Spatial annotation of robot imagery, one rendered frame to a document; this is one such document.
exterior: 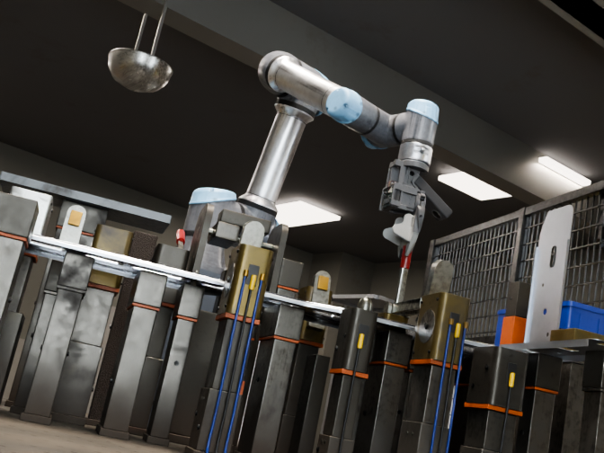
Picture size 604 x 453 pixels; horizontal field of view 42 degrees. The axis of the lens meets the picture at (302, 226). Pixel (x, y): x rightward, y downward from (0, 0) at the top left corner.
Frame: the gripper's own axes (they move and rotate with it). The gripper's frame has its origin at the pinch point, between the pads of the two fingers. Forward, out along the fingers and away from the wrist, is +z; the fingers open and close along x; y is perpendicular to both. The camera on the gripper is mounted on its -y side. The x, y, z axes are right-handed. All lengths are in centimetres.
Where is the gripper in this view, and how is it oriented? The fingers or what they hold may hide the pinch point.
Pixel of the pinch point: (406, 252)
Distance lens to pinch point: 178.4
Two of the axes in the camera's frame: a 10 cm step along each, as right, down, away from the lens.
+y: -9.4, -2.6, -2.4
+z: -2.0, 9.5, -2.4
